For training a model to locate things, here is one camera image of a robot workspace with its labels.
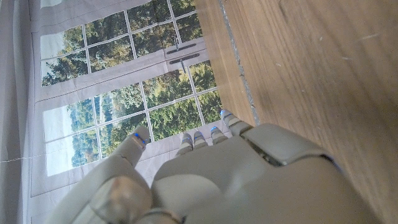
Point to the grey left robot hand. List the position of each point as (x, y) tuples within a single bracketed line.
[(248, 180)]

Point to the printed window backdrop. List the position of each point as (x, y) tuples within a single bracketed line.
[(124, 77)]

